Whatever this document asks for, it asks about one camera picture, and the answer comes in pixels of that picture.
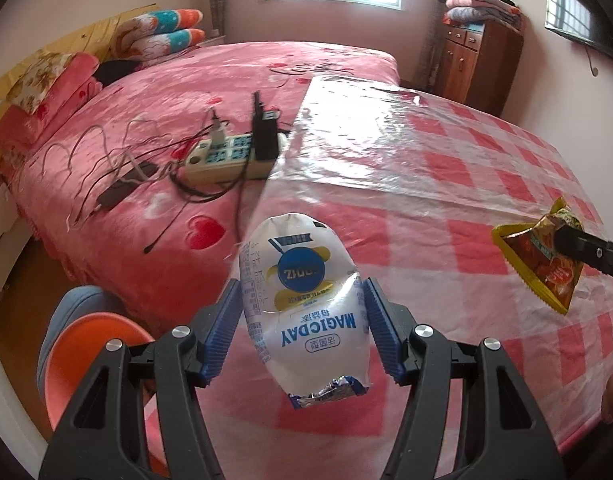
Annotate yellow brown snack wrapper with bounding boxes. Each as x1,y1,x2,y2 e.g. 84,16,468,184
491,196,583,315

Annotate white blue Magicday pouch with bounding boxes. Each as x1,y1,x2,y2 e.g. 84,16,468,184
239,212,369,408

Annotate orange plastic chair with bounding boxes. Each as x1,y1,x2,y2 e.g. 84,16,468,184
42,311,170,476

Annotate pink checkered tablecloth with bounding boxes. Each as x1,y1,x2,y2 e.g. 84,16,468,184
198,76,613,479

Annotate white bedside table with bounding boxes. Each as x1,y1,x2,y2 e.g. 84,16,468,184
0,184,32,292

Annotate brown wooden dresser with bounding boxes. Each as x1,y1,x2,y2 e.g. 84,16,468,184
433,21,523,116

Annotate pink bed with bedspread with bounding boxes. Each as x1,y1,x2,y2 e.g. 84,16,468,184
0,41,399,333

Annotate black power bank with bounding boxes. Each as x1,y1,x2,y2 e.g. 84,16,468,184
96,160,159,211

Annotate folded blankets on dresser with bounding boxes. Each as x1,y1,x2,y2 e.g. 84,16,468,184
443,0,525,32

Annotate beige power strip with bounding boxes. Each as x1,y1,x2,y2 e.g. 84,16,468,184
182,133,276,188

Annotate white phone charger plug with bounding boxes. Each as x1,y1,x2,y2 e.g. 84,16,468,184
210,108,226,148

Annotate black power adapter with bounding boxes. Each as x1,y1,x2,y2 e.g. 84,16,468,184
251,91,279,162

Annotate floral cushion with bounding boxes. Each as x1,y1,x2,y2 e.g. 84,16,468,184
6,52,74,115

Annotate pink folded pillows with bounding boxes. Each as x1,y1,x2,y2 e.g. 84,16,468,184
0,52,102,152

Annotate yellow wooden headboard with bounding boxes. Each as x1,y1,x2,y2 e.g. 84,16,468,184
0,3,160,162

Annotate rolled colourful quilts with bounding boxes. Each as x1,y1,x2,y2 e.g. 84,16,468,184
110,9,206,62

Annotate black cables on bed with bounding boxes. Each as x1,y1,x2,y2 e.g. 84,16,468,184
38,109,268,256

